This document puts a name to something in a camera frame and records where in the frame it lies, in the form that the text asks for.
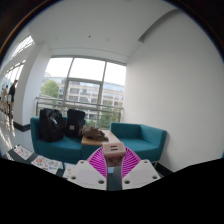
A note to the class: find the brown jacket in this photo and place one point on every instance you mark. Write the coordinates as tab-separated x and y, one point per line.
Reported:
93	133

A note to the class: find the teal side table wooden top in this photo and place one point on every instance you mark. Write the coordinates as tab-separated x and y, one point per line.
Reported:
90	146

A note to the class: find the pink charger block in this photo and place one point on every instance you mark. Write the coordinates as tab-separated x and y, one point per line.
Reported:
114	153

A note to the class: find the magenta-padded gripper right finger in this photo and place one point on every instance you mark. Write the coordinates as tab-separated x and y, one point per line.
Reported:
141	173

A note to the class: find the black backpack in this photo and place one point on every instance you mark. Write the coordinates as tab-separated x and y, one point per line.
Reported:
74	123

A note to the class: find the metal balcony railing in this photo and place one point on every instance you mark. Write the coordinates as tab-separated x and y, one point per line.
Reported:
96	106

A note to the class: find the person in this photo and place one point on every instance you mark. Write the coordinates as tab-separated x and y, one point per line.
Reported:
4	93
12	95

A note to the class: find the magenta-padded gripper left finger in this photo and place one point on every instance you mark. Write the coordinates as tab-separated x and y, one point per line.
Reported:
87	175

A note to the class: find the black plastic bag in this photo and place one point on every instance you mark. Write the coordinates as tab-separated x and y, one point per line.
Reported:
50	126

